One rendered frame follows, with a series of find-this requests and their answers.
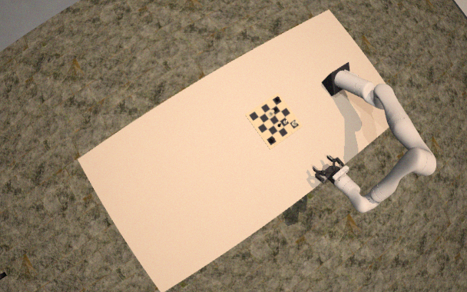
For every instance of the black and cream chessboard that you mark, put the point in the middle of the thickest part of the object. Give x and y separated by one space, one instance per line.
266 126

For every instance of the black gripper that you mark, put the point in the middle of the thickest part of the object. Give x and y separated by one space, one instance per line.
329 171

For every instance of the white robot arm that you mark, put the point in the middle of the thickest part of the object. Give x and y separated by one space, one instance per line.
415 160

